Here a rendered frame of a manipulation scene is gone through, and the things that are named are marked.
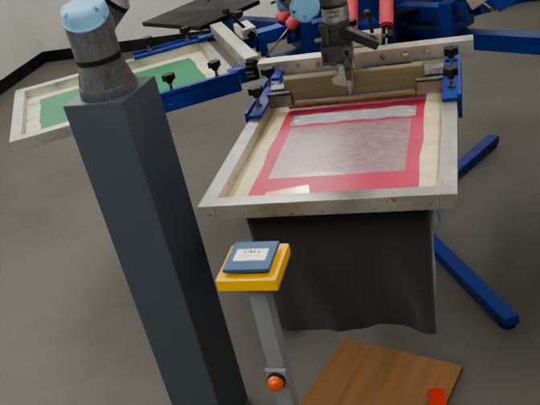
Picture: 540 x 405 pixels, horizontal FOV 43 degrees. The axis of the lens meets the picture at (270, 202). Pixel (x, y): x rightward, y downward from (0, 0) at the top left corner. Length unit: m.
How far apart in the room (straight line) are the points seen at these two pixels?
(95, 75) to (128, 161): 0.23
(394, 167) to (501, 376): 1.02
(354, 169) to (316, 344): 1.09
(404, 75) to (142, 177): 0.78
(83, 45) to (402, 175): 0.83
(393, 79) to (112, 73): 0.78
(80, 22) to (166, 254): 0.66
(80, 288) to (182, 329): 1.32
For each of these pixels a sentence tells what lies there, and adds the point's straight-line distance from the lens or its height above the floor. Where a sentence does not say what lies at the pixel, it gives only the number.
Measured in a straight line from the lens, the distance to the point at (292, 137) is 1.93.
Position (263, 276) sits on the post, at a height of 0.95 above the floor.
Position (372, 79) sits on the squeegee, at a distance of 2.02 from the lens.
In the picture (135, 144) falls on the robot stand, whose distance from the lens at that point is 1.79.
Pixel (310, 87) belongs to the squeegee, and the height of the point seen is 1.03.
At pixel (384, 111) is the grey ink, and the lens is 1.98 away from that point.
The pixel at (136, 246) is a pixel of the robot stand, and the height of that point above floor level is 0.77.
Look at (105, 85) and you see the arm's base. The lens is 1.80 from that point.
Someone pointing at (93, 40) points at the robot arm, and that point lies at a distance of 1.78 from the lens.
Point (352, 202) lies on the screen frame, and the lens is 1.51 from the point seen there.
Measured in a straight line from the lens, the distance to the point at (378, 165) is 1.71.
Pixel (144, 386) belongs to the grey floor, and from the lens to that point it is 2.71.
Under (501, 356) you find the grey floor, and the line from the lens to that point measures 2.54.
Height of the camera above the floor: 1.74
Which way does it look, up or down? 29 degrees down
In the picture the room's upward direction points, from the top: 13 degrees counter-clockwise
